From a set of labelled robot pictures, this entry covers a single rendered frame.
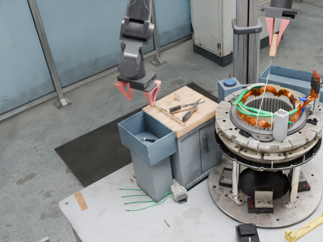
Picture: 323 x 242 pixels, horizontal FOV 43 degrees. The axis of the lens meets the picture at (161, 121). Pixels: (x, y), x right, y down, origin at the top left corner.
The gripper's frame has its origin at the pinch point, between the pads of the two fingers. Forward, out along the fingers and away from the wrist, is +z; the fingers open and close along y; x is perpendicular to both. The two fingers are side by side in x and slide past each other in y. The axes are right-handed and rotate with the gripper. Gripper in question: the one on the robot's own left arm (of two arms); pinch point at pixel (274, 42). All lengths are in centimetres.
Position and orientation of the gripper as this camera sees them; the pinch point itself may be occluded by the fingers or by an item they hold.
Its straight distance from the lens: 116.6
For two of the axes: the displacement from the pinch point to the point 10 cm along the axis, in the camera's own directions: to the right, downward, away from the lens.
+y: 9.4, 1.9, -2.9
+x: 3.4, -2.8, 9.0
